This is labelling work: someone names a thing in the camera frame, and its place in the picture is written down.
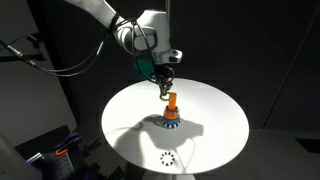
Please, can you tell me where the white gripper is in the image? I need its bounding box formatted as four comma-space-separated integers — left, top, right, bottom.
151, 48, 184, 97

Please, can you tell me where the purple clamp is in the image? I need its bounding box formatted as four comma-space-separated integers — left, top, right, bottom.
54, 132, 83, 154

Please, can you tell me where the black perforated board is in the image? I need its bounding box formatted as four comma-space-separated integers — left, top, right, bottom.
14, 124, 113, 180

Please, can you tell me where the orange clip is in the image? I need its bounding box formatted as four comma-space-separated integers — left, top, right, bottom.
54, 148, 70, 157

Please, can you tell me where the silver metal bar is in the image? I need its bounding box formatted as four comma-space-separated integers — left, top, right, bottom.
25, 152, 44, 165

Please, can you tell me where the orange ring holder post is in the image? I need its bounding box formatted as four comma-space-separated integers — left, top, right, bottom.
167, 92, 179, 111

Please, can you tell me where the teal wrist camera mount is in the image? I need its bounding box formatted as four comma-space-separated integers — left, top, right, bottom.
132, 58, 158, 80

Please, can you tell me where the stacked orange ring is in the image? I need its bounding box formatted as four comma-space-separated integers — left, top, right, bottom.
163, 108, 181, 120

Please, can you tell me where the stacked blue ring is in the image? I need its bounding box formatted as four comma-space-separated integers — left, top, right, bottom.
162, 116, 182, 125

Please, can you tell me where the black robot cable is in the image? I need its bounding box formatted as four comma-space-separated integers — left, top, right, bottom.
0, 14, 169, 86

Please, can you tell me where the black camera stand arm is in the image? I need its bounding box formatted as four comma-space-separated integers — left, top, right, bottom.
0, 33, 48, 64

